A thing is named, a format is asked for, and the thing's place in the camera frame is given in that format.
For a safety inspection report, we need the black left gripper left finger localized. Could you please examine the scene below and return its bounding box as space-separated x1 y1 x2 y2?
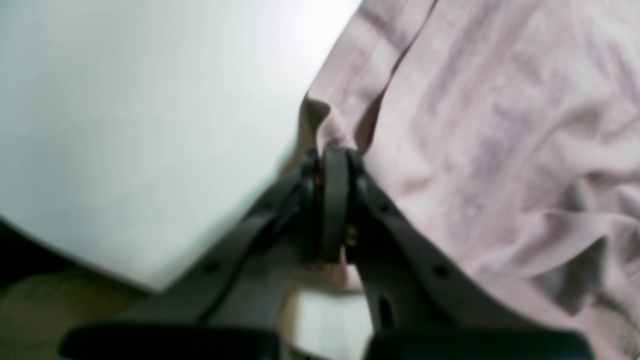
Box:
59 150 319 360

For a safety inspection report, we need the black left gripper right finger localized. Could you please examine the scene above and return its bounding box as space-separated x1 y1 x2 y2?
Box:
322 146 594 360

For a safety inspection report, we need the mauve t-shirt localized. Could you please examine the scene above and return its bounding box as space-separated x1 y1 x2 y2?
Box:
304 0 640 360

